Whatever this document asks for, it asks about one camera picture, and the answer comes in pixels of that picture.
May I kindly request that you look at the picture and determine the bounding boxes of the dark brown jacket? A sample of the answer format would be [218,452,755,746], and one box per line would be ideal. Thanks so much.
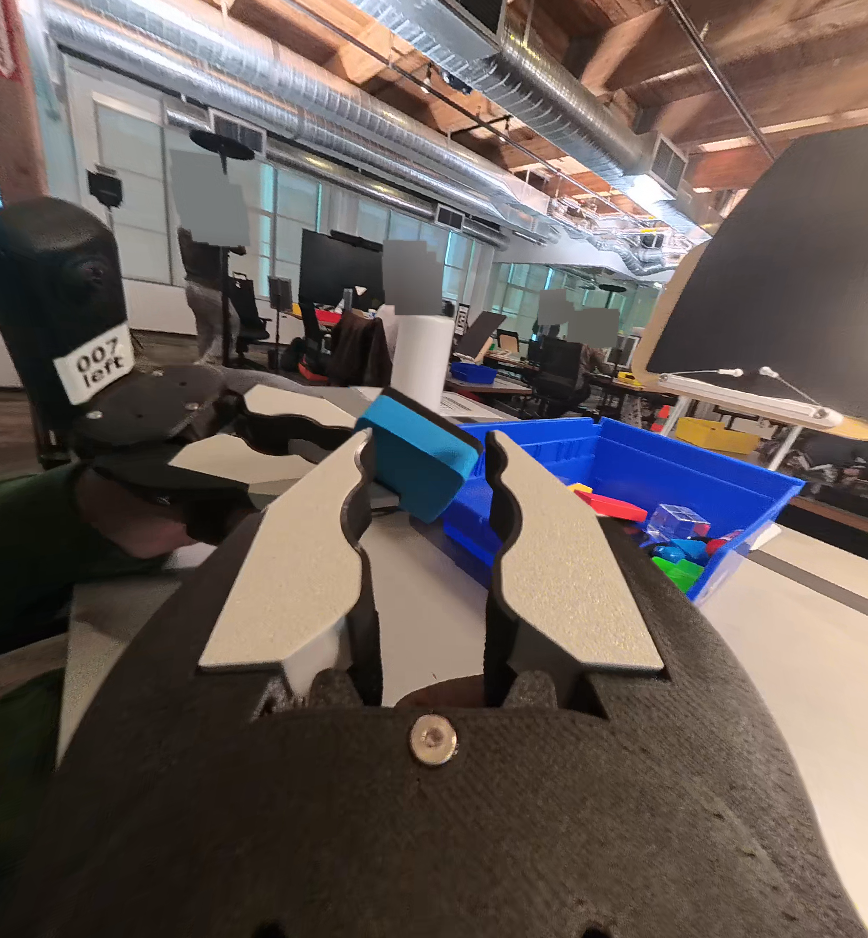
[327,308,394,388]

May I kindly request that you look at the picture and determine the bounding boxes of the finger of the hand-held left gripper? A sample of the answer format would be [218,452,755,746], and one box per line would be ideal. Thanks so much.
[217,383,366,452]
[166,432,319,512]

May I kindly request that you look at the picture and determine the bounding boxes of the green two-stud brick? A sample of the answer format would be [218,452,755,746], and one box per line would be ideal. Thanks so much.
[652,555,706,594]

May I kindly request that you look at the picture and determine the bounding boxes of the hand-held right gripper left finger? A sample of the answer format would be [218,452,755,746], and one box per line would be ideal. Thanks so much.
[198,428,383,706]

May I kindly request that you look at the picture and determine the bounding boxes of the black television screen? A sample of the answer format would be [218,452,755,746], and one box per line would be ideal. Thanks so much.
[298,229,388,309]

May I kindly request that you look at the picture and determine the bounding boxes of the thick wooden post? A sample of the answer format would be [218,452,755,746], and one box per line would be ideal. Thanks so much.
[0,0,51,208]

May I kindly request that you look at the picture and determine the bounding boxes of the black board tan frame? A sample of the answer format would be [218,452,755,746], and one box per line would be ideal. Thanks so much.
[632,117,868,442]

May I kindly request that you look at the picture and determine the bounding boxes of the clear acrylic cube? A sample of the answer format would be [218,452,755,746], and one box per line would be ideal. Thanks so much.
[642,503,712,544]

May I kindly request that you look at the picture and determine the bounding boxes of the green jacket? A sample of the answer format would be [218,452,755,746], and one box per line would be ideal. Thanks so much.
[0,663,65,880]

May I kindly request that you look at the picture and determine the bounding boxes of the wide silver ceiling duct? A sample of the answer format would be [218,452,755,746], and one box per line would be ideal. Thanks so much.
[42,0,553,244]

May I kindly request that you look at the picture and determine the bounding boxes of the light blue foam block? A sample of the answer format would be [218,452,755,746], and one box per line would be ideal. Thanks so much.
[355,388,485,526]

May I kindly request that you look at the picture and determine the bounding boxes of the large blue plastic bin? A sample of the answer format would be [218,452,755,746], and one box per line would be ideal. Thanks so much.
[441,416,807,606]

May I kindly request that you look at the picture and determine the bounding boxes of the person's left hand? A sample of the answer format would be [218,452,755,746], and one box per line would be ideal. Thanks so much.
[75,469,211,561]

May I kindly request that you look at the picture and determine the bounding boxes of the red block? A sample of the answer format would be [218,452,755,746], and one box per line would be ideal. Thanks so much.
[574,490,649,523]

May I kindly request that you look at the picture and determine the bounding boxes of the red white arrow sign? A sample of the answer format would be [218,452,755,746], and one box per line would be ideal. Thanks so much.
[0,0,21,81]

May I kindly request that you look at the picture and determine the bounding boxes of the white paper roll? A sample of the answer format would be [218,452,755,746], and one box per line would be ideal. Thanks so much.
[390,314,456,416]

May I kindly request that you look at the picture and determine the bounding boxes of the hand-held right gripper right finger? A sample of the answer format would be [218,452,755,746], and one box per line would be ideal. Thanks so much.
[484,430,665,708]

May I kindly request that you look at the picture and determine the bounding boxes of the black office chair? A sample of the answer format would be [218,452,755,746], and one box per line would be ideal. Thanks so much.
[536,339,589,416]

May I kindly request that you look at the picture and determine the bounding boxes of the large silver vented duct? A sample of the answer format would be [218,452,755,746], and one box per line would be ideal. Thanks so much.
[346,0,715,244]

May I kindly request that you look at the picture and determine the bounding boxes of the narrow silver ceiling duct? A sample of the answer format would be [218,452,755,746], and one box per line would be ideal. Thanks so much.
[163,103,512,251]

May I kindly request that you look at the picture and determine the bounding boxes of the tilted grey board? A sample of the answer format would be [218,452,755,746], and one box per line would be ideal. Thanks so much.
[454,311,508,361]

